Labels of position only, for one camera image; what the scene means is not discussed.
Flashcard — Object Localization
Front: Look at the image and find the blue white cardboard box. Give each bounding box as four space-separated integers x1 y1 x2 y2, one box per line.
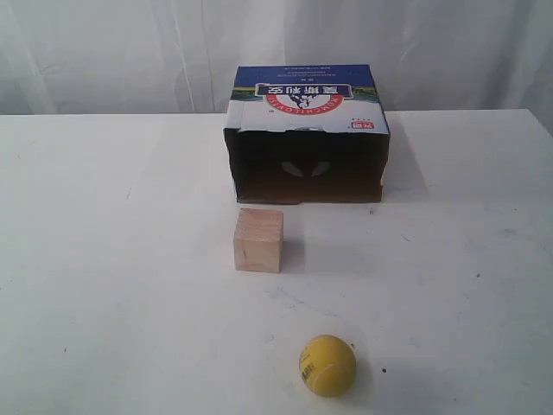
223 64 391 204

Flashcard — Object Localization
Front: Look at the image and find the yellow tennis ball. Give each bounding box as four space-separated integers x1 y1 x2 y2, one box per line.
299 335 357 398

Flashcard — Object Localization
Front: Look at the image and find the white backdrop curtain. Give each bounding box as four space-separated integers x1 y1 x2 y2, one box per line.
1 1 552 114

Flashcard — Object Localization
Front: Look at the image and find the light wooden cube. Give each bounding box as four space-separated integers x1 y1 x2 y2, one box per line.
233 208 283 273

